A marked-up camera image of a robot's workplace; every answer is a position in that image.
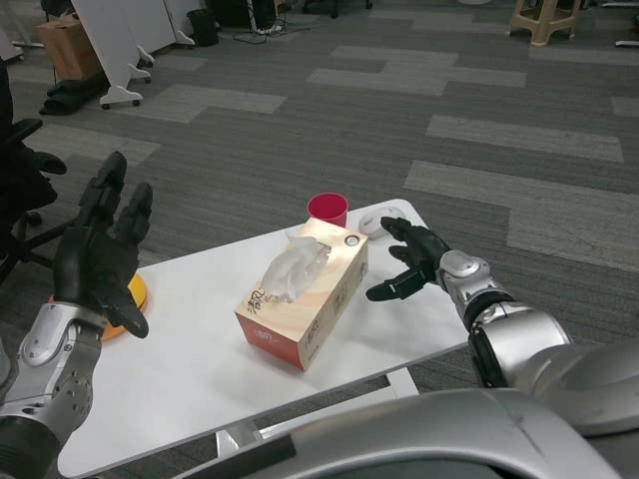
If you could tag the white partition panel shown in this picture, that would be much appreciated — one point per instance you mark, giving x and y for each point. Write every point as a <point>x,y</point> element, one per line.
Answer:
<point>172,17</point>
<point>12,22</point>
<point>102,30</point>

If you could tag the orange plate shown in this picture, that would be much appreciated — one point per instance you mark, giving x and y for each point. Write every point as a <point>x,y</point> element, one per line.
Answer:
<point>140,292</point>

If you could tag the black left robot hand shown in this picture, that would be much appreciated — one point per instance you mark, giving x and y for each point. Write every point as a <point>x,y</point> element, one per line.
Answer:
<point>90,264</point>

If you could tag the white table frame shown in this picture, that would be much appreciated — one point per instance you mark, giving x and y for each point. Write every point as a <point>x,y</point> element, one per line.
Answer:
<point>232,441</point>

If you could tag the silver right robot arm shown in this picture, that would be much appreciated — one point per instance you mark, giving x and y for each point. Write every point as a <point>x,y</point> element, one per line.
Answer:
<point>524,344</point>

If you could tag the white computer mouse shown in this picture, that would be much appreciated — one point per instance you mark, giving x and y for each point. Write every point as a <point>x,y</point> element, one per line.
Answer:
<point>372,222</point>

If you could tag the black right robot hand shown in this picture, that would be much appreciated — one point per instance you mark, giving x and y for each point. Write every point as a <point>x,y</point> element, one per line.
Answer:
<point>427,249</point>

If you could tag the brown cardboard box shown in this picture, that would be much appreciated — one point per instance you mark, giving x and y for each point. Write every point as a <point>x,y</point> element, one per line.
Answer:
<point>70,47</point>

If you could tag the black waste bin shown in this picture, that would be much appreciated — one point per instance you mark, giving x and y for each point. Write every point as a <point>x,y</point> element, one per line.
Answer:
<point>203,27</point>

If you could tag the white desk foot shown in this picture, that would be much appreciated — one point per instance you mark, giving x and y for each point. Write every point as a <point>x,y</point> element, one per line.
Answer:
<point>626,43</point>

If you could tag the silver robot chest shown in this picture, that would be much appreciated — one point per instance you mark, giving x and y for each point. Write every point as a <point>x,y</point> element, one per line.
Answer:
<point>424,439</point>

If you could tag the black bag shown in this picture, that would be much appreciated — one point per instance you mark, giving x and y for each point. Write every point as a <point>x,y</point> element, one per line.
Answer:
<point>70,97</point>

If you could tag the standing person white shoes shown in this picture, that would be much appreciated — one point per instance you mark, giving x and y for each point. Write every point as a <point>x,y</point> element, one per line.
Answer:
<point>262,11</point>

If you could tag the orange and beige tissue box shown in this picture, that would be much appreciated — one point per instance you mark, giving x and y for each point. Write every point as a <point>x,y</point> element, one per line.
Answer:
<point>344,264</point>

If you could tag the pink plastic cup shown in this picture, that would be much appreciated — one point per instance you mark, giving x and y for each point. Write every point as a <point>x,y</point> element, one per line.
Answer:
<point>327,207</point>

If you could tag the black office chair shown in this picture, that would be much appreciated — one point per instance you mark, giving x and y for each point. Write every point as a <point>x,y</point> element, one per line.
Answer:
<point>25,189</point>

